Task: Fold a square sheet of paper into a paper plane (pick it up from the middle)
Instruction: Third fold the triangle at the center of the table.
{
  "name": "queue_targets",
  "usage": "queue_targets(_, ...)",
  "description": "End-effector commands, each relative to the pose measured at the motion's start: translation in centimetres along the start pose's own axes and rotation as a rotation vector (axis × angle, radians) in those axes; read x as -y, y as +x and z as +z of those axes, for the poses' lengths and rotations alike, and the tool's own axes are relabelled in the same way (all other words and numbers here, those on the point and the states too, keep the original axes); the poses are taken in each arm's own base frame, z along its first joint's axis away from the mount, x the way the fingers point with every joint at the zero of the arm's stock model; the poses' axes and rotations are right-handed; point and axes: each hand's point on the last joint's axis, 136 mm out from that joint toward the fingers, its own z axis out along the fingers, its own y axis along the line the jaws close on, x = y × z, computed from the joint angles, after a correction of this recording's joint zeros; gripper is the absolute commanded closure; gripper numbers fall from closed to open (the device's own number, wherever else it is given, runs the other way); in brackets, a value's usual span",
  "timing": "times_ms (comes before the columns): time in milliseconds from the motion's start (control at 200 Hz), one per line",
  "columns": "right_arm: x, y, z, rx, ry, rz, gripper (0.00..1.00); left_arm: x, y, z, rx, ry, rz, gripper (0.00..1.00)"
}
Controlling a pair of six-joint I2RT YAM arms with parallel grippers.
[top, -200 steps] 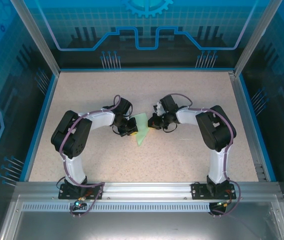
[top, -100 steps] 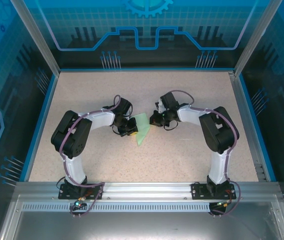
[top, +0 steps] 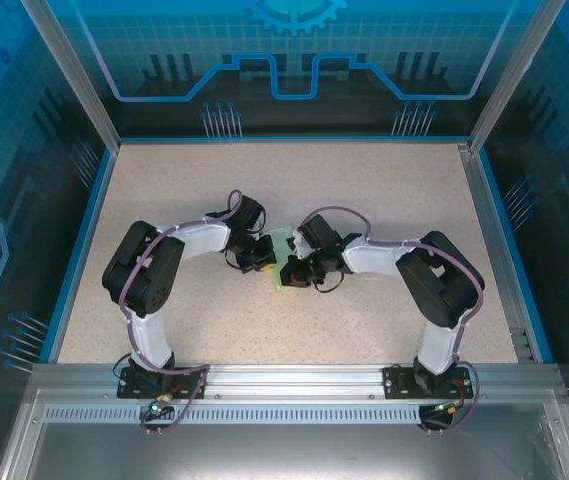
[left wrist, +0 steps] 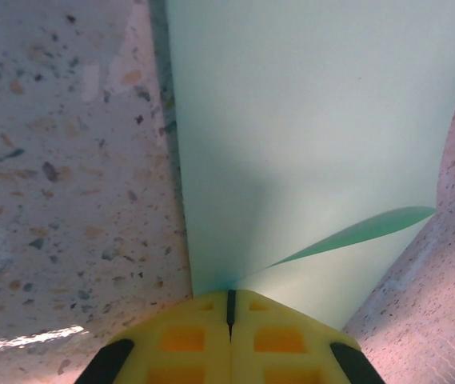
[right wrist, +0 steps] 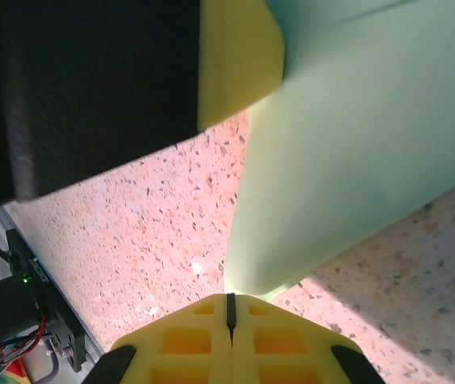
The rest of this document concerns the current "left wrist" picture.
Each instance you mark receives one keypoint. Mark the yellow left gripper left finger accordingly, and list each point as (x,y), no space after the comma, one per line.
(183,344)

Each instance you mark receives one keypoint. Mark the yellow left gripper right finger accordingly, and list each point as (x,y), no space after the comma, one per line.
(283,344)

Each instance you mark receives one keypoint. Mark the light green paper sheet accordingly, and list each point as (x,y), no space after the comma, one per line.
(311,120)

